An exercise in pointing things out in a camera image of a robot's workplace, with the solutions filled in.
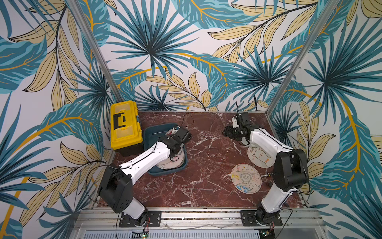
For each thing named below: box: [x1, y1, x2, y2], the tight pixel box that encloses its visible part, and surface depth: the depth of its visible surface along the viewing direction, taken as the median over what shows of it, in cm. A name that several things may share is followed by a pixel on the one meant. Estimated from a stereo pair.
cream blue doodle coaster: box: [230, 163, 263, 195], surface depth 89 cm
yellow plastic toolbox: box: [109, 100, 144, 157], surface depth 90 cm
